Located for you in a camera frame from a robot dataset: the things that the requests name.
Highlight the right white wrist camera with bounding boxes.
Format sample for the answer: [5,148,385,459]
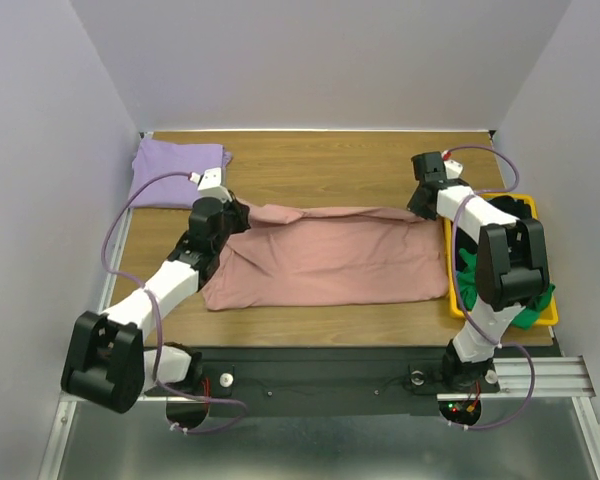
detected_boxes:
[442,150,464,180]

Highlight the black t-shirt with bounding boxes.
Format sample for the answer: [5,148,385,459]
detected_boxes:
[455,195,538,270]

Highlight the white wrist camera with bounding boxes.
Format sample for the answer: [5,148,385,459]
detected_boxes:
[189,167,232,202]
[442,150,464,180]

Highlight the aluminium frame rail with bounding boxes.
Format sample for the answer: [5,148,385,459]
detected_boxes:
[37,132,154,480]

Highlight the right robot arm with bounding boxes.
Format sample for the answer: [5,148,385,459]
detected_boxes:
[407,151,550,391]

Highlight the silver knob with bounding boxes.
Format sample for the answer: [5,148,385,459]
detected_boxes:
[410,370,426,387]
[219,372,234,388]

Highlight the pink t-shirt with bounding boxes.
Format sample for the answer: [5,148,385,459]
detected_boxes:
[202,204,449,311]

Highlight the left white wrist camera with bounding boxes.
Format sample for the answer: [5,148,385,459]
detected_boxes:
[189,167,232,202]

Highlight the green t-shirt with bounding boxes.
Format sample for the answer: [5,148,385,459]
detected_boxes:
[456,248,556,329]

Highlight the yellow plastic bin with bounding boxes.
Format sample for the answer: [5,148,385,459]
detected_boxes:
[443,193,559,327]

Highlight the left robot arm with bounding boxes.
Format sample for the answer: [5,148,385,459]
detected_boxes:
[61,197,250,413]

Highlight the right silver knob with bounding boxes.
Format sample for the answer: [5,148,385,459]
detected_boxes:
[410,370,426,387]

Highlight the left silver knob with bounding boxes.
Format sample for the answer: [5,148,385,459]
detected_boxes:
[219,372,234,388]

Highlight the electronics board with leds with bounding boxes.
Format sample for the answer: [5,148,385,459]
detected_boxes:
[438,391,482,426]

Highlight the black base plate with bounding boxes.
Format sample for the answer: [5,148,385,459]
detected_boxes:
[144,344,501,419]

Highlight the folded purple t-shirt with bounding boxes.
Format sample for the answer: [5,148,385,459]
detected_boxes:
[127,138,234,210]

